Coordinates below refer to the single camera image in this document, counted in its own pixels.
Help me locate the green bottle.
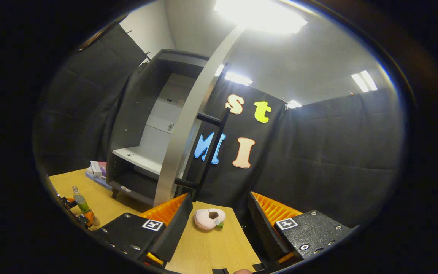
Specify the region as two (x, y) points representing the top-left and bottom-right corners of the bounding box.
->
(72, 186), (91, 214)

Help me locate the large ceiling light panel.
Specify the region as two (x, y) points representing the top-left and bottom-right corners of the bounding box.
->
(214, 0), (308, 35)

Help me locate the black cabinet door handle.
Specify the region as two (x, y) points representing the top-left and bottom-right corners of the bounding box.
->
(175, 108), (232, 202)

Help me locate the white cabinet shelf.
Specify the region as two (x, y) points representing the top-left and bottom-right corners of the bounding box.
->
(111, 146), (167, 176)

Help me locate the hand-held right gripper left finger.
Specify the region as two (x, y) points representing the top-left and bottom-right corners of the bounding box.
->
(92, 192), (194, 269)

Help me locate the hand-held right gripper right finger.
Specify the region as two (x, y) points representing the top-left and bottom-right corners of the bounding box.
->
(249, 191), (356, 268)

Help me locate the dark grey cabinet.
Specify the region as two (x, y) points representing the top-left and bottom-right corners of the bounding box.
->
(106, 49), (227, 208)

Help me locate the long ceiling light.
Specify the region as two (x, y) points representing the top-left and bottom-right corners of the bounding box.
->
(351, 70), (378, 93)

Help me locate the pink box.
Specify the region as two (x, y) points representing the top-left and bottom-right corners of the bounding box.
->
(90, 161), (108, 178)

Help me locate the black backdrop cloth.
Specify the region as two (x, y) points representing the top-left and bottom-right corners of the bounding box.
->
(33, 23), (406, 231)

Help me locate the blue book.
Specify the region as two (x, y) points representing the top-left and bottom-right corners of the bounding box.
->
(85, 170), (113, 191)

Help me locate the pink plush toy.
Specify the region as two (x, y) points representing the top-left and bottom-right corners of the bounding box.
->
(194, 208), (227, 231)

